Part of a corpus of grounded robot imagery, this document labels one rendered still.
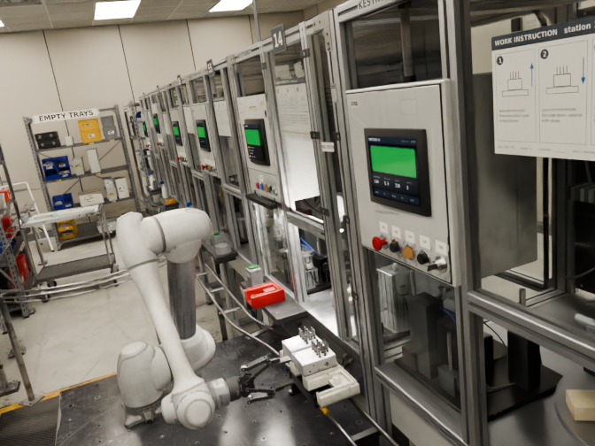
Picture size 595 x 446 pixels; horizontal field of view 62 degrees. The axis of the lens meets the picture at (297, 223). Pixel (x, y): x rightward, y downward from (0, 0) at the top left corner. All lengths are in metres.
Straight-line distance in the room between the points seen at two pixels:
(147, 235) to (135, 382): 0.63
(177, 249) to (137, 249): 0.14
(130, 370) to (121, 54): 7.72
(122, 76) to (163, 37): 0.98
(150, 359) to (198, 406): 0.60
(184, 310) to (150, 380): 0.31
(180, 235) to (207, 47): 8.00
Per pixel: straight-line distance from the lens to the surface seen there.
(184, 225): 1.73
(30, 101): 9.29
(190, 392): 1.53
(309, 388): 1.76
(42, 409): 3.93
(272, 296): 2.28
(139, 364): 2.05
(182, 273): 1.85
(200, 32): 9.60
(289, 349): 1.86
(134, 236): 1.70
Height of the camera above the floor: 1.82
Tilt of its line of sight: 15 degrees down
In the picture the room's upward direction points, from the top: 8 degrees counter-clockwise
